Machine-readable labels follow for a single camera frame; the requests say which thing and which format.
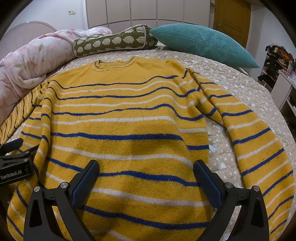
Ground pink floral comforter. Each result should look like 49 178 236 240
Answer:
1 27 112 123

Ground beige dotted quilt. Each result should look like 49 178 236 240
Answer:
4 43 296 241

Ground cluttered white shelf unit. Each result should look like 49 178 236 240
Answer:
257 44 295 133

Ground pale wardrobe doors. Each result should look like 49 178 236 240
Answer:
85 0 211 33

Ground teal corduroy pillow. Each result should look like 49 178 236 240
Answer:
150 23 259 68

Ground yellow striped knit sweater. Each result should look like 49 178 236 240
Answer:
6 56 296 241

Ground brown wooden door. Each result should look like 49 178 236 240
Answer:
213 0 251 48

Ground pink round headboard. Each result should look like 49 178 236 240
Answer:
0 21 56 59

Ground olive hedgehog bolster pillow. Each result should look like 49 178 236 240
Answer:
73 25 158 57

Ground white wall switch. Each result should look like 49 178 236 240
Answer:
68 10 76 15

